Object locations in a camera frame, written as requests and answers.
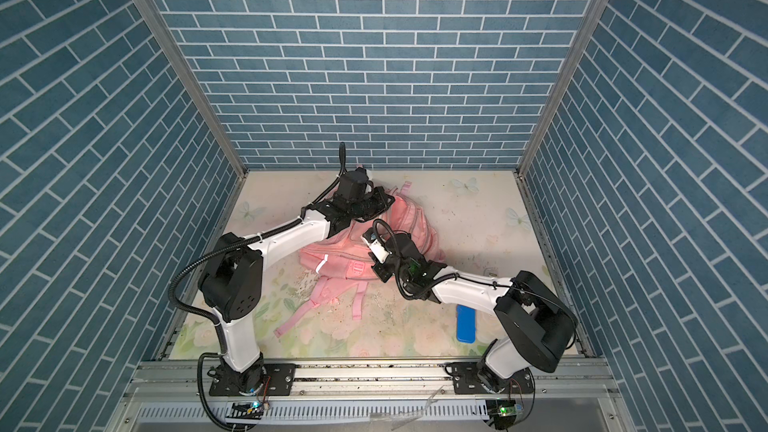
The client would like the left black corrugated cable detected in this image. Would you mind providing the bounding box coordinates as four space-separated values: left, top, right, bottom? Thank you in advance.
167 142 349 432

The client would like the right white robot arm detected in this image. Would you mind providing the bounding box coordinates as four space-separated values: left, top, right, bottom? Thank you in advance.
363 229 578 393

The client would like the right black cable loop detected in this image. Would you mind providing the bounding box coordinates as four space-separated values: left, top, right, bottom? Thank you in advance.
371 218 415 301

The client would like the blue pencil case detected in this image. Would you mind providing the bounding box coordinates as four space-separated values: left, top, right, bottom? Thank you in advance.
456 305 476 344

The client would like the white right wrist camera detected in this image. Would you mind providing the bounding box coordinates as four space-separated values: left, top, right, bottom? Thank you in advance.
362 229 390 263

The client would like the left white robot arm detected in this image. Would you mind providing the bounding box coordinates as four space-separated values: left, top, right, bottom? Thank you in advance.
198 167 395 396

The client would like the pink student backpack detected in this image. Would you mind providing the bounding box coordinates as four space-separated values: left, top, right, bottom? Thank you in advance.
274 181 445 337

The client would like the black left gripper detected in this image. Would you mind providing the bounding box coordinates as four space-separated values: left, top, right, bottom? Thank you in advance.
345 184 395 220

